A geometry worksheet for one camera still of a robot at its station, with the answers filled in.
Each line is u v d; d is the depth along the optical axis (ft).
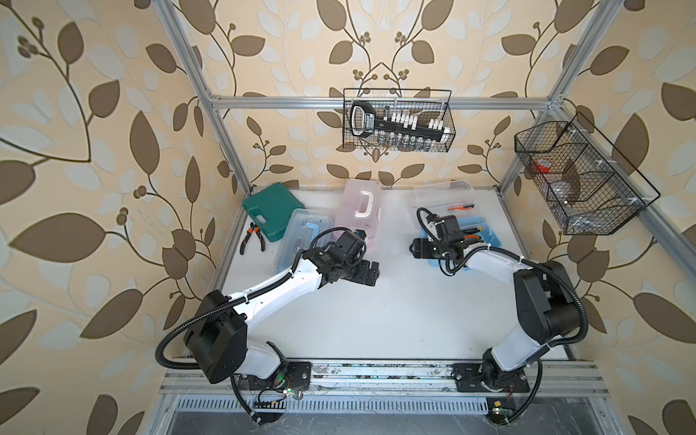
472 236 3.44
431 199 3.43
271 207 3.55
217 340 1.35
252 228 3.51
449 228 2.44
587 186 2.41
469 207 3.34
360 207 3.25
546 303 1.52
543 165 2.64
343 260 2.04
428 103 2.99
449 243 2.38
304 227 3.24
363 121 2.83
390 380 2.47
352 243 2.07
